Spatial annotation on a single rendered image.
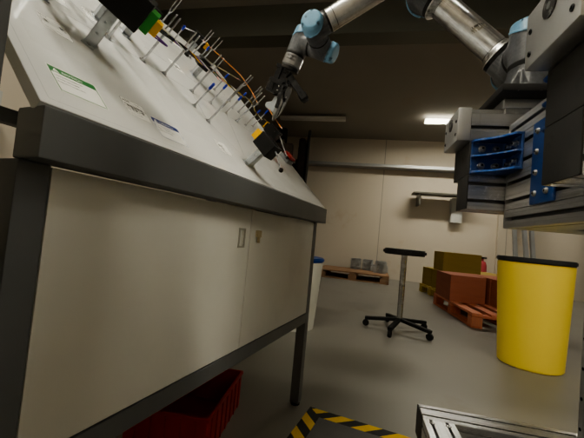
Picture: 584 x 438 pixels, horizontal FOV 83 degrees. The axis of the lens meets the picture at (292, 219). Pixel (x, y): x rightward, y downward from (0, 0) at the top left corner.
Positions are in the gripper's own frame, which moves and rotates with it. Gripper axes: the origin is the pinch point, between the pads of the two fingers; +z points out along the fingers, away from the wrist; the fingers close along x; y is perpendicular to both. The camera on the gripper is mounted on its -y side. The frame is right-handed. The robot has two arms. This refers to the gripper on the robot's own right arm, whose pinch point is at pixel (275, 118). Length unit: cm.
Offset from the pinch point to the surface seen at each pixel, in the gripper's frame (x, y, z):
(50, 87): 95, -3, 13
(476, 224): -596, -265, 1
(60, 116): 97, -8, 16
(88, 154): 94, -11, 20
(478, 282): -278, -202, 63
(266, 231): 33, -23, 35
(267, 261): 32, -27, 44
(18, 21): 91, 10, 7
